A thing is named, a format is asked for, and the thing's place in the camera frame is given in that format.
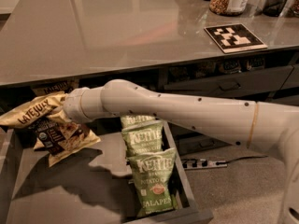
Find power strip on floor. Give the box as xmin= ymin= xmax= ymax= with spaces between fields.
xmin=181 ymin=159 xmax=228 ymax=170

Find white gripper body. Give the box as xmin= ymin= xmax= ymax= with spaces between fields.
xmin=63 ymin=88 xmax=92 ymax=123

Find brown Late July chip bag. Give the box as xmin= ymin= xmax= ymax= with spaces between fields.
xmin=0 ymin=91 xmax=100 ymax=167

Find dark snack bags in drawer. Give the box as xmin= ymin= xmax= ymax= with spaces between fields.
xmin=168 ymin=56 xmax=265 ymax=83

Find grey lower right drawer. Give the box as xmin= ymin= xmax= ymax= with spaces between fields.
xmin=175 ymin=133 xmax=228 ymax=155

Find grey upper right drawer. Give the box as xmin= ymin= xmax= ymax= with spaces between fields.
xmin=164 ymin=65 xmax=292 ymax=97

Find black white fiducial marker tile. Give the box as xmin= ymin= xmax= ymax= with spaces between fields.
xmin=204 ymin=23 xmax=267 ymax=54

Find front green Kettle chip bag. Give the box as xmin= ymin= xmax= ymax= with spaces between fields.
xmin=128 ymin=148 xmax=176 ymax=217

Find green kettle chip bag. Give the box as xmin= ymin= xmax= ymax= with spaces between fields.
xmin=128 ymin=148 xmax=176 ymax=217
xmin=121 ymin=115 xmax=155 ymax=128
xmin=121 ymin=120 xmax=163 ymax=157

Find black power cable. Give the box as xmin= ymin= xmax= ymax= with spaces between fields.
xmin=226 ymin=154 xmax=269 ymax=165

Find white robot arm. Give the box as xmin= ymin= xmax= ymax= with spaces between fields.
xmin=63 ymin=79 xmax=299 ymax=224

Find open grey top drawer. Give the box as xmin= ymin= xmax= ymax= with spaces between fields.
xmin=0 ymin=130 xmax=213 ymax=224

